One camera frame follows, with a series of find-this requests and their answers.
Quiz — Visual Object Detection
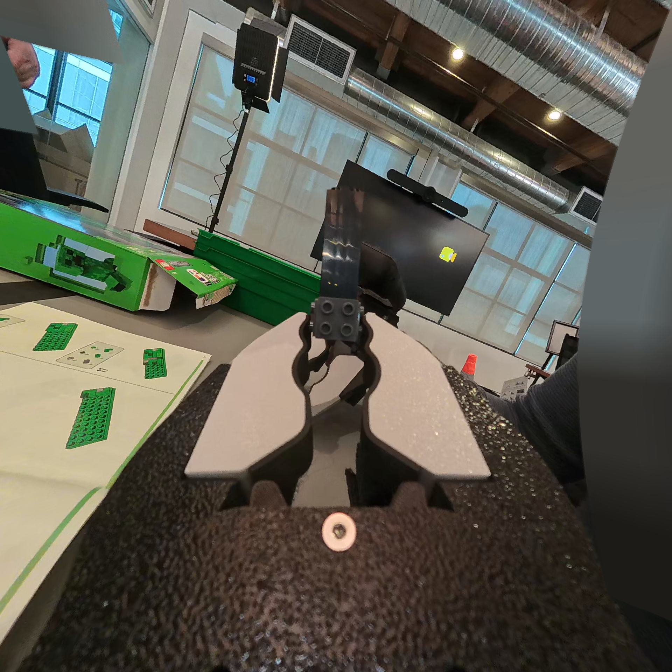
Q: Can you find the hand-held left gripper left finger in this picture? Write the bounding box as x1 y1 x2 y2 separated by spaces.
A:
185 312 315 507

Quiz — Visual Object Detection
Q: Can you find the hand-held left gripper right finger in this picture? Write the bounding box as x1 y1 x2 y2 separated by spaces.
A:
346 313 492 508

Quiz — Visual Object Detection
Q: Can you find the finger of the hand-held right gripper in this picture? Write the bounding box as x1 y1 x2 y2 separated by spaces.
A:
307 362 368 422

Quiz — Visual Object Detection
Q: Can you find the black and tan brick assembly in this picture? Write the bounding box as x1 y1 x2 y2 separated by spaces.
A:
310 187 366 343

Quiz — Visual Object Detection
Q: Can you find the person's right forearm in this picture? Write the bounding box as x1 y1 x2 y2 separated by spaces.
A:
487 352 588 506

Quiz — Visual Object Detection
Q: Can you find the grey desk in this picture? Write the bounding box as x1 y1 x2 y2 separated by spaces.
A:
0 269 368 672

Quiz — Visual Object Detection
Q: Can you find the black monitor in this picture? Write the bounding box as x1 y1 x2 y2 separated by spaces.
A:
311 160 490 317

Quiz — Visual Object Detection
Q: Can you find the black webcam bar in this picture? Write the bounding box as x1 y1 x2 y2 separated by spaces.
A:
386 168 469 219

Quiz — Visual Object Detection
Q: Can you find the green plastic crate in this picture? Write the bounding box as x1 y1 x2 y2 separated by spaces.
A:
192 228 322 327

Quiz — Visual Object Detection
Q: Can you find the framed picture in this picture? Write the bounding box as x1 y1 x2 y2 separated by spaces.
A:
545 320 580 369

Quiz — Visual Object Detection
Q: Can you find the green cardboard box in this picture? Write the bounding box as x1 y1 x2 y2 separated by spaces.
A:
0 191 238 313

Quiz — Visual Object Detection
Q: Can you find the black light stand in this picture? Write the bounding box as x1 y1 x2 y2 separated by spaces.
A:
204 107 252 235

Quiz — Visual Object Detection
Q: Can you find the green instruction booklet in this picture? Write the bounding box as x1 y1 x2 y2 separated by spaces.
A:
0 301 212 640

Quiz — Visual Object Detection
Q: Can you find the wooden side table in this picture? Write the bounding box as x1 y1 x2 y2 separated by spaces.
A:
142 219 198 251

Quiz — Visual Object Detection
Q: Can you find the white air vent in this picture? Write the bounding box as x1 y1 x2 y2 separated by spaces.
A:
286 14 357 85
569 186 605 224

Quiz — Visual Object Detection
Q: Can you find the black light panel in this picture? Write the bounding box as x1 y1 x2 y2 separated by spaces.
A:
232 21 290 114

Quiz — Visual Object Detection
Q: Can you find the large silver ventilation duct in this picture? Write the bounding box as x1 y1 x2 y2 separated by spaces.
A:
435 0 650 144

